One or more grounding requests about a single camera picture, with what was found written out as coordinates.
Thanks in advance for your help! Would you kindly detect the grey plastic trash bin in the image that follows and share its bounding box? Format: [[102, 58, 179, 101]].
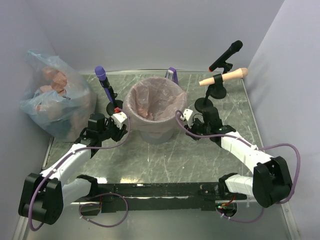
[[138, 129, 174, 145]]

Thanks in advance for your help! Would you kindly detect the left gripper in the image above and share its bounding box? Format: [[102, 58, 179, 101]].
[[99, 114, 128, 142]]

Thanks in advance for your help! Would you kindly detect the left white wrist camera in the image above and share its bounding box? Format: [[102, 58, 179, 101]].
[[111, 107, 127, 125]]

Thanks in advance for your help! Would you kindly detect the purple metronome box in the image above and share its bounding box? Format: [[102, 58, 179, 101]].
[[164, 67, 179, 85]]

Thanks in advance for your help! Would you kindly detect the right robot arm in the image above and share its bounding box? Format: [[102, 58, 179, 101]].
[[177, 107, 296, 208]]

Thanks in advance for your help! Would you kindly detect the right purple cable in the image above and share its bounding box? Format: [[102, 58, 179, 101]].
[[174, 109, 301, 205]]

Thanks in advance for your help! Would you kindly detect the aluminium frame rail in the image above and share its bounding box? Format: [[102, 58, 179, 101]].
[[12, 137, 54, 240]]

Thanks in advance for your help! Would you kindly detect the pink plastic trash bag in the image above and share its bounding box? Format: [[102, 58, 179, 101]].
[[123, 76, 188, 134]]

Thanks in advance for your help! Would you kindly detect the blue bag of pink bags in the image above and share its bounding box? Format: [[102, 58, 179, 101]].
[[19, 50, 97, 142]]

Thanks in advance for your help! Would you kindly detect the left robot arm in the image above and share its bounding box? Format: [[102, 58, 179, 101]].
[[18, 111, 130, 225]]

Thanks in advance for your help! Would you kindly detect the black microphone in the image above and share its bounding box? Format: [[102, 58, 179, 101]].
[[208, 40, 243, 74]]

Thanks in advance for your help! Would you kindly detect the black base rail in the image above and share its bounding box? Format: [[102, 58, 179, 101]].
[[76, 182, 247, 213]]

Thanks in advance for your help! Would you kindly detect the purple microphone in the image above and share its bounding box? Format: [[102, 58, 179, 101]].
[[94, 65, 111, 93]]

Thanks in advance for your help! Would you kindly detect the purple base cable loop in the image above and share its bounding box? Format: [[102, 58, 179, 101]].
[[78, 192, 130, 228]]

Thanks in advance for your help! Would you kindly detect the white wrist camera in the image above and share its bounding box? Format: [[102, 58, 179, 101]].
[[180, 108, 194, 128], [111, 107, 127, 125]]

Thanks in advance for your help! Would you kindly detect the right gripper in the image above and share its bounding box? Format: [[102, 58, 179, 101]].
[[183, 116, 211, 141]]

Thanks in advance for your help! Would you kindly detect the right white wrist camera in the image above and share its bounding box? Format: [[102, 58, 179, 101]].
[[180, 108, 194, 128]]

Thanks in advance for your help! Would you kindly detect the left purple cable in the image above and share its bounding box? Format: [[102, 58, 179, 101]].
[[28, 108, 131, 232]]

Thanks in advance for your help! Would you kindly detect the black microphone stand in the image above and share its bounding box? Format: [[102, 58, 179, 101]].
[[210, 59, 233, 99]]

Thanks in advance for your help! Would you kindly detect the beige microphone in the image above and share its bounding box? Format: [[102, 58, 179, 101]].
[[199, 67, 249, 86]]

